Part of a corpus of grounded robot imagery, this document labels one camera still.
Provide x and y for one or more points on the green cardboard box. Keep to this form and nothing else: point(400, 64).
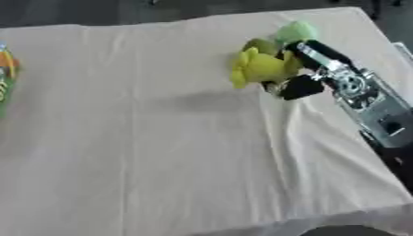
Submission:
point(6, 76)

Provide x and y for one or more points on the light green soft toy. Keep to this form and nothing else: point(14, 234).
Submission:
point(295, 31)

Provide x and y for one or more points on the yellow soft toy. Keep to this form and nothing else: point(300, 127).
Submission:
point(263, 66)

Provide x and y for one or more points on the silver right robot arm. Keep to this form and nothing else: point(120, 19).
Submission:
point(373, 107)

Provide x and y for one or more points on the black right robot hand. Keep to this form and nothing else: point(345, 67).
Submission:
point(304, 86)

